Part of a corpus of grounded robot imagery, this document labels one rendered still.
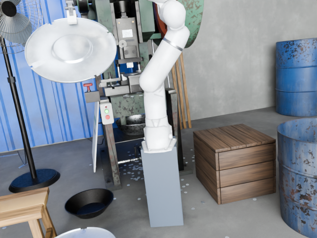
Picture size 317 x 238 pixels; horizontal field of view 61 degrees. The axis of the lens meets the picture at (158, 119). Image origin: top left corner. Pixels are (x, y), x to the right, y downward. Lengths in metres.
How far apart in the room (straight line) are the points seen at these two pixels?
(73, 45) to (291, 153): 1.03
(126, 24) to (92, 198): 1.22
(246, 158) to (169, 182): 0.50
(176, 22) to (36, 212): 0.99
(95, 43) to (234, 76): 2.96
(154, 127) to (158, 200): 0.40
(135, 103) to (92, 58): 1.03
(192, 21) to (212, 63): 1.75
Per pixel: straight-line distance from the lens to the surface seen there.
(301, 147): 1.34
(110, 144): 1.89
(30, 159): 2.39
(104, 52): 0.94
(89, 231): 1.15
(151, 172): 1.41
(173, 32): 1.31
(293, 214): 1.53
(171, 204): 1.50
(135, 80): 1.95
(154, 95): 1.38
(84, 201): 1.92
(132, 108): 1.91
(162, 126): 1.35
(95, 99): 1.86
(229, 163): 1.63
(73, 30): 1.02
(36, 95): 3.29
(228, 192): 1.71
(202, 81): 3.56
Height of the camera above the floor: 0.91
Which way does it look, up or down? 14 degrees down
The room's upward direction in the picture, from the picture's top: 6 degrees counter-clockwise
